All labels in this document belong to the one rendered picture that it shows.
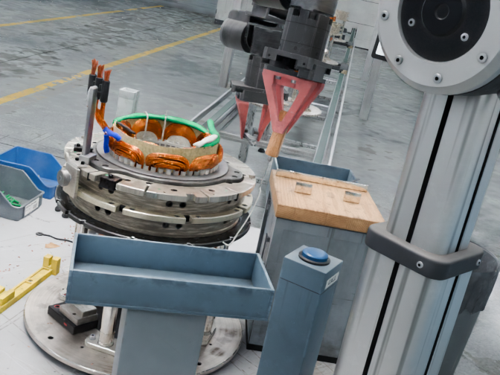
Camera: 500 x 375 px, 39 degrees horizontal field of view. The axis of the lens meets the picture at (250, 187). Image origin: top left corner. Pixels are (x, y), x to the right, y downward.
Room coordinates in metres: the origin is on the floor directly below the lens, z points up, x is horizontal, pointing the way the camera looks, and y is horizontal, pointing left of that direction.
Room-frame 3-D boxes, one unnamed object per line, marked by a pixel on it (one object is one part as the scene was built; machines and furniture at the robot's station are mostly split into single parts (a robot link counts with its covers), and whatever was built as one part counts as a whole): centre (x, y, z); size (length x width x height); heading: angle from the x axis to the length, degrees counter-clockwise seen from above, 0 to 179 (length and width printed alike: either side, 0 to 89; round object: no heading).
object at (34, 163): (1.68, 0.55, 0.82); 0.16 x 0.14 x 0.07; 86
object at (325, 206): (1.22, -0.14, 1.05); 0.20 x 0.19 x 0.02; 5
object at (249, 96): (1.25, 0.02, 1.17); 0.07 x 0.07 x 0.09; 8
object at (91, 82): (1.05, 0.26, 1.21); 0.04 x 0.04 x 0.03; 87
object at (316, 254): (0.99, -0.12, 1.04); 0.04 x 0.04 x 0.01
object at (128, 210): (0.97, 0.13, 1.06); 0.09 x 0.04 x 0.01; 87
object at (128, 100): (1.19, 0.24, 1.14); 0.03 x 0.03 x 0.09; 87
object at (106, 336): (0.99, 0.18, 0.91); 0.02 x 0.02 x 0.21
